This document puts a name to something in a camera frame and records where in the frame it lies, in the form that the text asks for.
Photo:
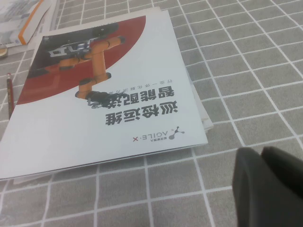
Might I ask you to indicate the red pencil with eraser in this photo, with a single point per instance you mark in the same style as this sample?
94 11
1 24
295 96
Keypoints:
10 94

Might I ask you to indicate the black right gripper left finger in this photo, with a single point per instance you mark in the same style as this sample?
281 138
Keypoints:
251 189

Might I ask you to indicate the grey checked tablecloth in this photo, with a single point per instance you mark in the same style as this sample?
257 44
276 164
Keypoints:
236 71

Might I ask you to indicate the white ROS book orange edge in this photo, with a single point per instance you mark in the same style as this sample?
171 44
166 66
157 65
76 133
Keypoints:
14 19

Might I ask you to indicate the AgileX brochure with orange robot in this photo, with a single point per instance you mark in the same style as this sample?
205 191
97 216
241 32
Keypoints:
71 142

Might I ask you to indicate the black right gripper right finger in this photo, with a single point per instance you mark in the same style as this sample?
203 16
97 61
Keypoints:
288 189

